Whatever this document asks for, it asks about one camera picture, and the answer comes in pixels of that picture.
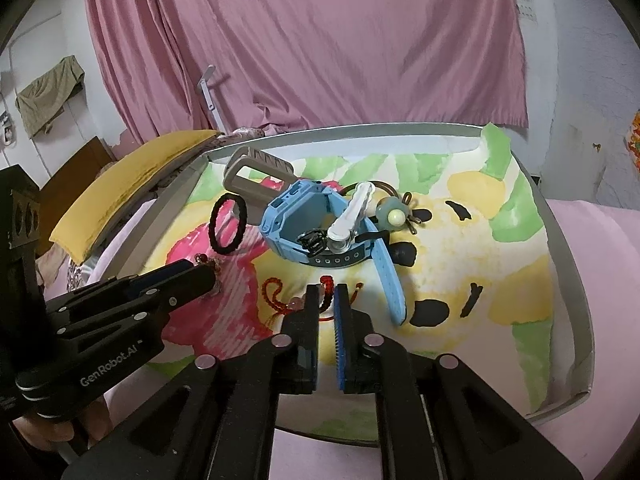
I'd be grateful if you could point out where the person's left hand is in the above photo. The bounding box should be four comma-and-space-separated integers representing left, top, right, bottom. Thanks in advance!
12, 397, 108, 453

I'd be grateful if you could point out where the green flower hair tie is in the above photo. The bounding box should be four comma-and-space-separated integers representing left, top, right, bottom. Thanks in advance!
335, 180, 433, 235

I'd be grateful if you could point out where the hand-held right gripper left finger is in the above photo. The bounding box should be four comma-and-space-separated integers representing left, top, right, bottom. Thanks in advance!
60, 284, 321, 480

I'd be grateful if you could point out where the pink bed sheet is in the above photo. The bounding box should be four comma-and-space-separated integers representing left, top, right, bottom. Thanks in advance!
92, 199, 640, 480

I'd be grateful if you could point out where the red bead charm bracelet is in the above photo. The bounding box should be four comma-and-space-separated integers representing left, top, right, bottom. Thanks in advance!
195, 254, 223, 293

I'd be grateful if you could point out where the white folding stand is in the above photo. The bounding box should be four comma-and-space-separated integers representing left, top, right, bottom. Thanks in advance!
196, 65, 226, 133

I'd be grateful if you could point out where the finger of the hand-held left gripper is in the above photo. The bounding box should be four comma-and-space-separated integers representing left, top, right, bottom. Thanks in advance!
60, 282, 213, 336
44, 262, 216, 312

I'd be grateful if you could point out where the yellow pillow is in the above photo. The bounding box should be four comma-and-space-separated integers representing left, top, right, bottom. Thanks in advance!
50, 130, 221, 263

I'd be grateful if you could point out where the pink curtain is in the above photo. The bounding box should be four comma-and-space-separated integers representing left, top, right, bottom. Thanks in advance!
82, 0, 530, 143

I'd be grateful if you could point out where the blue children's smartwatch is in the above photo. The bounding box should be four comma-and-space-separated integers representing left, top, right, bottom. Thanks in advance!
260, 180, 408, 326

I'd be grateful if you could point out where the round printed tray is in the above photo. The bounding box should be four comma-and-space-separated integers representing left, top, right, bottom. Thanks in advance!
82, 121, 593, 441

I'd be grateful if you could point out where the colourful printed towel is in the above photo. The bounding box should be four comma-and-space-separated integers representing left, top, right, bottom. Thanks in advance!
145, 125, 556, 436

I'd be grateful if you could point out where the wooden headboard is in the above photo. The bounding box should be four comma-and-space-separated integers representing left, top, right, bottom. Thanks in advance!
37, 137, 116, 231

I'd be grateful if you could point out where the olive hanging cloth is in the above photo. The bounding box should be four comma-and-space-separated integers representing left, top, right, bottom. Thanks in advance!
15, 56, 85, 140

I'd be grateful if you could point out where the colourful wall poster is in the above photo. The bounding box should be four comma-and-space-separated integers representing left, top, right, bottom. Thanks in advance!
627, 110, 640, 171

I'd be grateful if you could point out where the red beaded cord bracelet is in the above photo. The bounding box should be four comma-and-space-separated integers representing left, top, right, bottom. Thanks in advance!
262, 275, 363, 321

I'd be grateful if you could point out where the small black hair clip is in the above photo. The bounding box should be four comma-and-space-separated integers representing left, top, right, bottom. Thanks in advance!
298, 229, 328, 257

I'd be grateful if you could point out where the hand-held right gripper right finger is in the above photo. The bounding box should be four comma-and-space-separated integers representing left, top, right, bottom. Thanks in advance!
334, 284, 583, 480

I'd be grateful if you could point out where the white hair clip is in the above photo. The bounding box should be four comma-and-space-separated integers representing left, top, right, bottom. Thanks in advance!
327, 182, 375, 253

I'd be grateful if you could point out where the black hair tie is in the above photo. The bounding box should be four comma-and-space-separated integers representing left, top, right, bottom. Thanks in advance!
209, 192, 248, 255

